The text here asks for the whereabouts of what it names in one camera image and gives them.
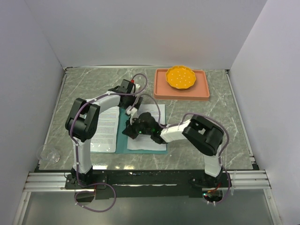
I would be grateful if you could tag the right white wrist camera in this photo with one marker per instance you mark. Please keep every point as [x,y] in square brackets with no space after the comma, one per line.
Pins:
[131,112]

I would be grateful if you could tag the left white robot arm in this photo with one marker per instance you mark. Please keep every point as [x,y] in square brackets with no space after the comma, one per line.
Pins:
[82,123]

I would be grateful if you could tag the teal file folder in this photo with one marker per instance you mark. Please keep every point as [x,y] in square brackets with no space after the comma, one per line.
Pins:
[121,143]

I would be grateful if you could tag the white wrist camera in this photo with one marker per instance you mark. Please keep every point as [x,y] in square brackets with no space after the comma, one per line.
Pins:
[131,112]
[136,86]

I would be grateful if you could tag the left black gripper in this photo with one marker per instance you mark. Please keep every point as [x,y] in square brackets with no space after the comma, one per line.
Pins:
[133,97]

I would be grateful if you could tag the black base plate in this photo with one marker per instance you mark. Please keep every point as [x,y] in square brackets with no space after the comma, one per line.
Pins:
[149,183]

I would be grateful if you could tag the aluminium frame rail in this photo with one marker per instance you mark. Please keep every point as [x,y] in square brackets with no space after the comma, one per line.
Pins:
[54,181]

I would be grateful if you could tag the orange dotted plate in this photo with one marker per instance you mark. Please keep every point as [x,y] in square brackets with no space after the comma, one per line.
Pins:
[180,77]

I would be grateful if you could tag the clear glass cup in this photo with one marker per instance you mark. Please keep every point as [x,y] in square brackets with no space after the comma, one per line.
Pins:
[48,153]

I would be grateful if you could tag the printed paper sheet top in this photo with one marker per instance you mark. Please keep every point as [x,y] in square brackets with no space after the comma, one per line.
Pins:
[105,137]

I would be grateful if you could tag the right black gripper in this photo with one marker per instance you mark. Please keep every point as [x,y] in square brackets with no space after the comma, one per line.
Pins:
[130,130]

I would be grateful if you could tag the pink rectangular tray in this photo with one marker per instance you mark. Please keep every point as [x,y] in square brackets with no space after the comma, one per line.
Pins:
[198,92]

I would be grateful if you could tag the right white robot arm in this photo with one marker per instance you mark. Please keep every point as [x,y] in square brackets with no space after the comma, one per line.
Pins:
[204,135]

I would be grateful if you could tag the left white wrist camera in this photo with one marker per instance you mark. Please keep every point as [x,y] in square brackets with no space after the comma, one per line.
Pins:
[136,86]

